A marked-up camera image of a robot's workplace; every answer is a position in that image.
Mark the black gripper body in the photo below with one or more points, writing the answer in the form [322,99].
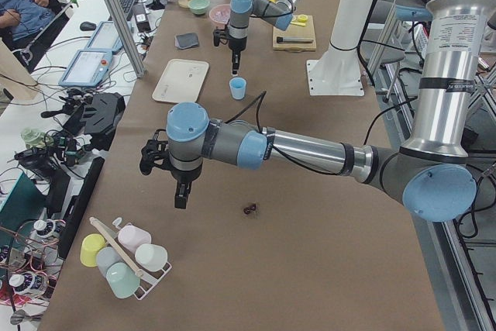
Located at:
[236,45]
[184,176]

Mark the aluminium frame post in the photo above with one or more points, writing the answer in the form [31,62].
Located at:
[119,19]

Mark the yellow plastic cup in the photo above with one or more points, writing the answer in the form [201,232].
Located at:
[90,247]

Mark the pink bowl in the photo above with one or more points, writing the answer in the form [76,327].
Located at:
[214,23]

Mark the wooden rack handle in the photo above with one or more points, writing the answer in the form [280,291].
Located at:
[110,236]

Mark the white plastic cup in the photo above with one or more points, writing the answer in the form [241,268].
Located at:
[152,257]

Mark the lemon slice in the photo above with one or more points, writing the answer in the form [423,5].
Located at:
[302,18]

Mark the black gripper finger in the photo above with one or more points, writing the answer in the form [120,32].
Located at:
[186,193]
[237,61]
[179,196]
[233,62]

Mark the dark cherries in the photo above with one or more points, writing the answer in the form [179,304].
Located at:
[250,208]

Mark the wooden cutting board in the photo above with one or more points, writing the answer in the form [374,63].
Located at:
[296,31]

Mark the blue teach pendant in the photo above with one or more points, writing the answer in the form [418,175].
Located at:
[87,68]
[105,36]

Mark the light blue plastic cup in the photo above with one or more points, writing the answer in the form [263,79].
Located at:
[237,86]

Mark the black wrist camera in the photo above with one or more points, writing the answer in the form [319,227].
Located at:
[155,154]
[220,36]

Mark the cream rabbit tray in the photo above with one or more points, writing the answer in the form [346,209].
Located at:
[181,81]

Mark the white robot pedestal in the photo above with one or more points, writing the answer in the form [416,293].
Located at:
[337,72]

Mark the pile of clear ice cubes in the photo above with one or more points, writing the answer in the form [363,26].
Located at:
[221,15]

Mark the white wire cup rack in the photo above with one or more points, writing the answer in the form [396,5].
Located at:
[149,280]

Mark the green plastic cup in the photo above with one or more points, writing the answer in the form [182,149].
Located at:
[122,280]

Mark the dark grey folded cloth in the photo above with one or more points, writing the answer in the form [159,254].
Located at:
[186,41]

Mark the grey plastic cup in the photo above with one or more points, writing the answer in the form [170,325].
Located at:
[105,258]

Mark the mint green bowl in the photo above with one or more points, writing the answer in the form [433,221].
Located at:
[199,7]

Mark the pink plastic cup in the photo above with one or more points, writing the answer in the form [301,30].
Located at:
[131,237]

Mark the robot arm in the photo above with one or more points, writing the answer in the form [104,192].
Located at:
[278,13]
[303,184]

